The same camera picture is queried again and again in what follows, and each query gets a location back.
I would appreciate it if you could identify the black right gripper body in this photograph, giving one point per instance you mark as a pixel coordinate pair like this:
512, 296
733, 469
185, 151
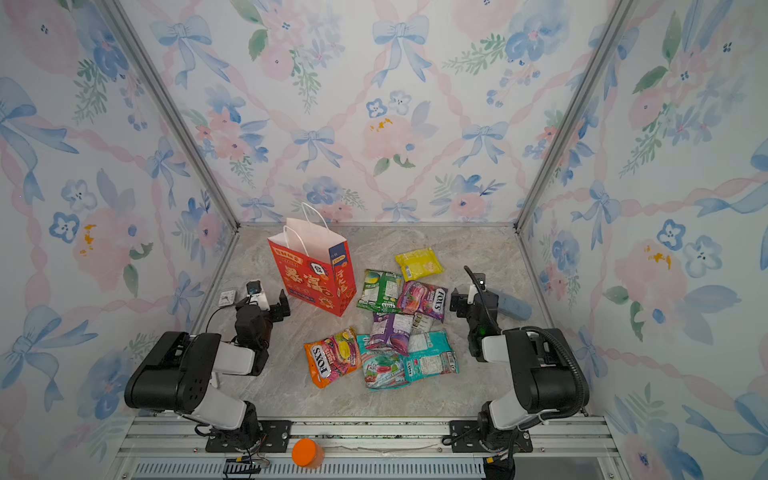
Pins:
463, 301

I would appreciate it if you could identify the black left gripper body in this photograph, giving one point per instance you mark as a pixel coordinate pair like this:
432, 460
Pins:
279, 306

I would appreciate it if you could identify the pink Fox's candy packet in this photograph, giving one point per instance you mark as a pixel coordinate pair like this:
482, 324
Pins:
425, 299

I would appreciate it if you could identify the teal candy packet back side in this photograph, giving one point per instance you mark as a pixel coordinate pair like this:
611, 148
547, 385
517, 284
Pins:
429, 354

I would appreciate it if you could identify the red paper gift bag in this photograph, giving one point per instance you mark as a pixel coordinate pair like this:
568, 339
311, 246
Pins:
314, 262

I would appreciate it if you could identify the purple candy packet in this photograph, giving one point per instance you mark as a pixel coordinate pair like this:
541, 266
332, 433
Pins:
390, 332

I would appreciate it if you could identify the green snack packet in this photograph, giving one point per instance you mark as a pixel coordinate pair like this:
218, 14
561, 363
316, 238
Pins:
381, 291

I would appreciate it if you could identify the teal Fox's front candy packet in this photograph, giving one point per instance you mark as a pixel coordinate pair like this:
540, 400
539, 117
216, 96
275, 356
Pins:
382, 370

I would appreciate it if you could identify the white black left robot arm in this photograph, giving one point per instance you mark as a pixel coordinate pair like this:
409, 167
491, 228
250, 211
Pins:
179, 372

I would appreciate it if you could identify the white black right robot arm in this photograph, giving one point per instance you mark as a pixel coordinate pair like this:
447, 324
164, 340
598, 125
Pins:
547, 381

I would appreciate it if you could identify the blue grey oblong case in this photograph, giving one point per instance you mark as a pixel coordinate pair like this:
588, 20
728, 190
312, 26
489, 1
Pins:
513, 307

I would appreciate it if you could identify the yellow snack packet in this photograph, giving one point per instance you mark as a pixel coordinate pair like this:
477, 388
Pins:
418, 264

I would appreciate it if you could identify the orange Fox's candy packet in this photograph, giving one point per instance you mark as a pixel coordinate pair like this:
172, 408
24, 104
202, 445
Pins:
333, 357

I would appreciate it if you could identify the orange round cap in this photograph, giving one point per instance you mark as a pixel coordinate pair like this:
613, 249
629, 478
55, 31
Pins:
308, 454

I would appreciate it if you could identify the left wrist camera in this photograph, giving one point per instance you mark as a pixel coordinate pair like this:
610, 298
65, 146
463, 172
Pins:
256, 295

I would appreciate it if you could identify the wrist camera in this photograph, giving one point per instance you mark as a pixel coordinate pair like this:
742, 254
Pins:
477, 285
256, 295

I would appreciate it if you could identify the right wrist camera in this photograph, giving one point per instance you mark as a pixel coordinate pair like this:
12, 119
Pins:
477, 285

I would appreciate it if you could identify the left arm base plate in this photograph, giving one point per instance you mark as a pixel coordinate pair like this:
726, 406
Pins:
261, 436

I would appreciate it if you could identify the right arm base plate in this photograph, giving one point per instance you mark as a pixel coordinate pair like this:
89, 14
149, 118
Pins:
470, 436

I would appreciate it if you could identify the aluminium front rail frame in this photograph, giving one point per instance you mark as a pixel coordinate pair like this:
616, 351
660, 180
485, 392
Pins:
167, 447

